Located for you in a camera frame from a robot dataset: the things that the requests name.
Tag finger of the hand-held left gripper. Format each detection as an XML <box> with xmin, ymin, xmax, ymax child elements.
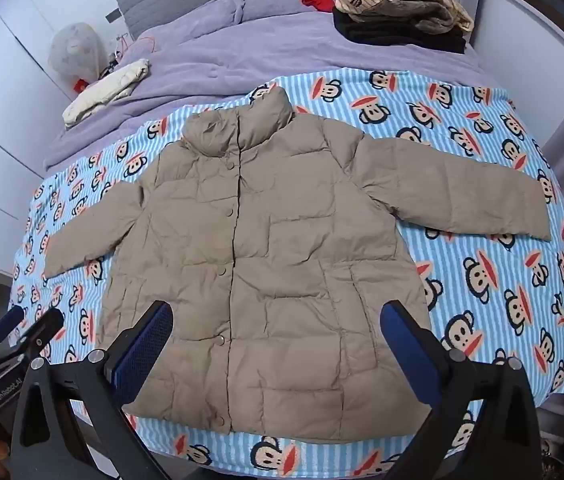
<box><xmin>0</xmin><ymin>305</ymin><xmax>26</xmax><ymax>356</ymax></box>
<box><xmin>9</xmin><ymin>307</ymin><xmax>66</xmax><ymax>363</ymax></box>

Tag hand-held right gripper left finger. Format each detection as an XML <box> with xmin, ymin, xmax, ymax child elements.
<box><xmin>9</xmin><ymin>301</ymin><xmax>175</xmax><ymax>480</ymax></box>

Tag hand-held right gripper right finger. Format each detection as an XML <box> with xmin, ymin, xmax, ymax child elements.
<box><xmin>379</xmin><ymin>300</ymin><xmax>543</xmax><ymax>480</ymax></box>

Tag khaki puffer jacket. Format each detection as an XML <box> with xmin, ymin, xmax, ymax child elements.
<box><xmin>42</xmin><ymin>85</ymin><xmax>553</xmax><ymax>433</ymax></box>

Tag blue striped monkey print blanket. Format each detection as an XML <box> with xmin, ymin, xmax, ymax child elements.
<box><xmin>7</xmin><ymin>67</ymin><xmax>564</xmax><ymax>480</ymax></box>

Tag white wardrobe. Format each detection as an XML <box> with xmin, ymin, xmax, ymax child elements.
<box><xmin>0</xmin><ymin>0</ymin><xmax>75</xmax><ymax>273</ymax></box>

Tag cream folded garment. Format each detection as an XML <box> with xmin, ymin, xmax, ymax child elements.
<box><xmin>62</xmin><ymin>58</ymin><xmax>151</xmax><ymax>128</ymax></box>

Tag patterned translucent plastic bag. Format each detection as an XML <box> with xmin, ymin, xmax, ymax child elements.
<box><xmin>48</xmin><ymin>22</ymin><xmax>105</xmax><ymax>83</ymax></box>

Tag purple fleece blanket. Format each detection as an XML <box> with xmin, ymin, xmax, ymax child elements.
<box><xmin>42</xmin><ymin>0</ymin><xmax>488</xmax><ymax>171</ymax></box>

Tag orange wire hanger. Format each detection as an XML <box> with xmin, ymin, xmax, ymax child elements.
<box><xmin>111</xmin><ymin>32</ymin><xmax>158</xmax><ymax>63</ymax></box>

